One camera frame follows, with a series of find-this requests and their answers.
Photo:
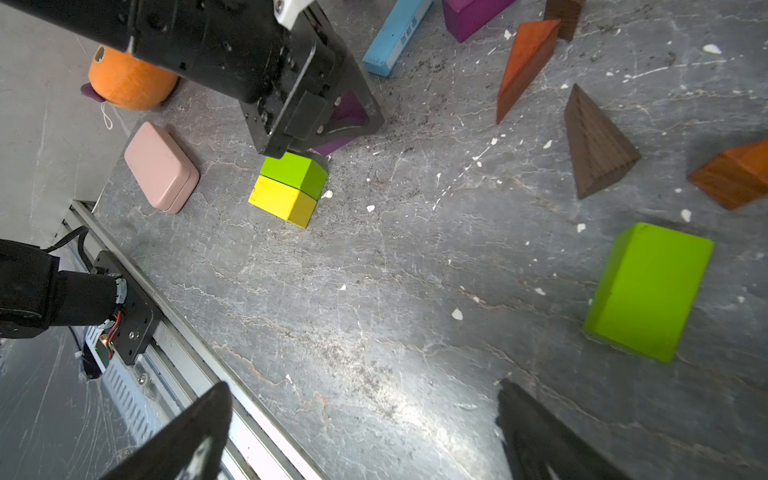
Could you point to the green block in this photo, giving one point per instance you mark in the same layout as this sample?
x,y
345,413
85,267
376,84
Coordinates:
x,y
647,290
299,172

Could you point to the orange red wedge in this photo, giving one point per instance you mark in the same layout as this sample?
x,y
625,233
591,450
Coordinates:
x,y
532,49

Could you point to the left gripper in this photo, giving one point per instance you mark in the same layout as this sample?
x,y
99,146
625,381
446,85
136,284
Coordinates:
x,y
298,89

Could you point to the light blue long block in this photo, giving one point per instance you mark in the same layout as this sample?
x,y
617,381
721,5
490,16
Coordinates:
x,y
394,36

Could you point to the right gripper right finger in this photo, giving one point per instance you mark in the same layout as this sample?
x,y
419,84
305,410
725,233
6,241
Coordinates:
x,y
539,446

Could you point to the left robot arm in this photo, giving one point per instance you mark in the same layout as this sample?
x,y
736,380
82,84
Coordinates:
x,y
50,148

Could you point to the small orange wedge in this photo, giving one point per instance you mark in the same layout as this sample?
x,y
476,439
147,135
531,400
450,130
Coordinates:
x,y
735,177

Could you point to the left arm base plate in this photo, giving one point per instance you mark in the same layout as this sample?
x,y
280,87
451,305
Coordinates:
x,y
129,330

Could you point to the dark brown wedge upright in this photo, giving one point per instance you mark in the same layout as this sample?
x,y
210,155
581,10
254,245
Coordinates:
x,y
567,11

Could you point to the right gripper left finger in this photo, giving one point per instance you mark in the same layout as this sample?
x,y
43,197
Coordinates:
x,y
191,446

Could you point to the brown wedge flat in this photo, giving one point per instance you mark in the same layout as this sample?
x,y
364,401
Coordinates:
x,y
601,154

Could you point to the orange plush fish toy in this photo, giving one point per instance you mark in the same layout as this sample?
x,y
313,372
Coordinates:
x,y
128,83

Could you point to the yellow block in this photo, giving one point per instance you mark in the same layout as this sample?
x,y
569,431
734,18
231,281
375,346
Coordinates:
x,y
283,201

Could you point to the pink rounded case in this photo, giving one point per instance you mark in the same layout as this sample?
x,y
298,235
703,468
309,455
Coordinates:
x,y
163,171

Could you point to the purple wedge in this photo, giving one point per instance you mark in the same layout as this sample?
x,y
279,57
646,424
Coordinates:
x,y
465,17
349,111

